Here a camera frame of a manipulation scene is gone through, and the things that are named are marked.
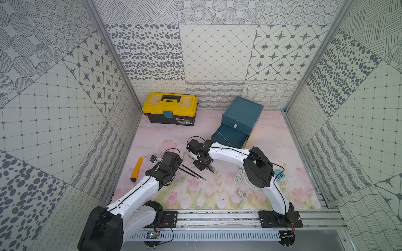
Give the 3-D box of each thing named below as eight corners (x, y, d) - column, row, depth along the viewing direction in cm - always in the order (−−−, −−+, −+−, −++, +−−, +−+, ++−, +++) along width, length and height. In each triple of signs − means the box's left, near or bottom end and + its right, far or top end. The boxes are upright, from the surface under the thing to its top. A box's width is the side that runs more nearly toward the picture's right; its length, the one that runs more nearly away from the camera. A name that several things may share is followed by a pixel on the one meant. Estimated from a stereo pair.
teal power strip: (277, 181, 88) (279, 179, 85) (271, 174, 91) (273, 171, 88) (283, 178, 89) (285, 176, 87) (277, 171, 92) (279, 168, 89)
